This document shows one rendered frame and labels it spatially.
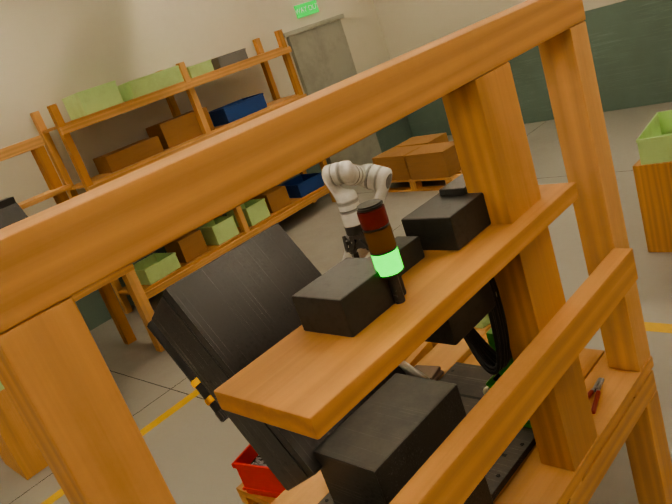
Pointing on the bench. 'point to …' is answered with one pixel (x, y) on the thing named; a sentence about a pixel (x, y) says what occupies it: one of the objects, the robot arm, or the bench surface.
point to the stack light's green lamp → (388, 264)
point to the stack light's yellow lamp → (381, 241)
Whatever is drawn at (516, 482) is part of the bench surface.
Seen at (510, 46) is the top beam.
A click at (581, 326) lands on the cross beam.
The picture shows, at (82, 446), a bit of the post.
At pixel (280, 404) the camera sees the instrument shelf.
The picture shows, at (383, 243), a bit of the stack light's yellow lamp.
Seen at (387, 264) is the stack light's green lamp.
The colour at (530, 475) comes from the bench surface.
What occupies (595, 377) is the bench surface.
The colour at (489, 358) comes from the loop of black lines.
